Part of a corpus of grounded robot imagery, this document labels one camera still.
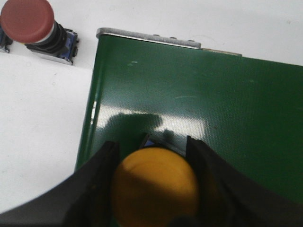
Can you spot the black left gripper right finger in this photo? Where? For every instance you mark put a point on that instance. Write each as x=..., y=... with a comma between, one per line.
x=228, y=198

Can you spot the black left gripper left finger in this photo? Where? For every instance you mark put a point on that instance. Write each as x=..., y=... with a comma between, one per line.
x=82, y=200

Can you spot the yellow mushroom push button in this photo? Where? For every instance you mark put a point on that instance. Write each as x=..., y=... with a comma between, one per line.
x=153, y=186

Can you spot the green conveyor belt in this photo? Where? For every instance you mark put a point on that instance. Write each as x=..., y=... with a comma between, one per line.
x=249, y=111

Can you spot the red mushroom push button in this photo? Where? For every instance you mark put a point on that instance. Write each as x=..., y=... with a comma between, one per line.
x=32, y=23
x=5, y=42

